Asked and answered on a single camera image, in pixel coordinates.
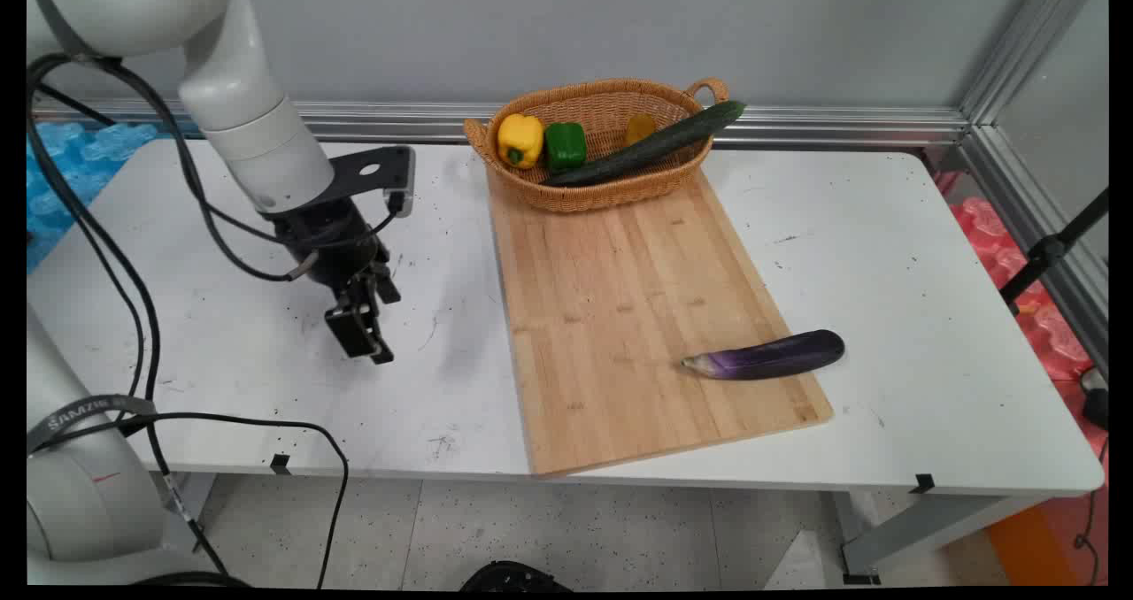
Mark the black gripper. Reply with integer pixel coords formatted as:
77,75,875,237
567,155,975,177
262,195,402,367

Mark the long green cucumber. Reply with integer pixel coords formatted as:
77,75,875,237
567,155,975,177
539,100,748,188

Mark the yellow bell pepper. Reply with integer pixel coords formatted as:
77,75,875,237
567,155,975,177
497,113,546,171

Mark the wooden cutting board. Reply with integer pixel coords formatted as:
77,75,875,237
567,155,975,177
485,165,836,479

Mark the green bell pepper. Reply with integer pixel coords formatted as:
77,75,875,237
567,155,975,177
543,121,589,174

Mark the woven wicker basket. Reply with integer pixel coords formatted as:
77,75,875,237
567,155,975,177
464,77,732,215

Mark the grey table leg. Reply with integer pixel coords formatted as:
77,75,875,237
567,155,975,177
162,472,217,552
832,491,1052,585

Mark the black round floor object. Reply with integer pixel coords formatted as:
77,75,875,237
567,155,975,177
459,560,574,593

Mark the blue bubble wrap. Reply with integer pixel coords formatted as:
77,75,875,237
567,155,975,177
27,119,203,275

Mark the purple eggplant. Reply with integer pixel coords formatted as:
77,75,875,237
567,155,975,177
680,329,846,382

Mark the pink bubble wrap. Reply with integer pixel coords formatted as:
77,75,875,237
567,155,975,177
934,171,1098,382

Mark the black tripod stand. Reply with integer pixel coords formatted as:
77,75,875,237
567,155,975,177
998,188,1109,318

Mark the orange floor mat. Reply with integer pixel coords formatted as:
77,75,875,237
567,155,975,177
984,492,1109,588

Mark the small black device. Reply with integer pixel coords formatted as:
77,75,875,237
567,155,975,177
1080,386,1109,433

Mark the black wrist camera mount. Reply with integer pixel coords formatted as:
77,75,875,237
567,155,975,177
329,145,418,220

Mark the black cable with white label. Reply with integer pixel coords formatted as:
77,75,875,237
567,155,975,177
27,53,320,583

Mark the black velcro strap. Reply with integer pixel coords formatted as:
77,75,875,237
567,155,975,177
27,394,158,456

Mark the aluminium frame rail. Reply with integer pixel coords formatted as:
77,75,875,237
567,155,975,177
34,96,976,150

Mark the aluminium frame post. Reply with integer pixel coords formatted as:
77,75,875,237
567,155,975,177
958,0,1109,380

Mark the thin black floor cable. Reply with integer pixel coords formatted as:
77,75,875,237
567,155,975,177
1073,436,1109,585

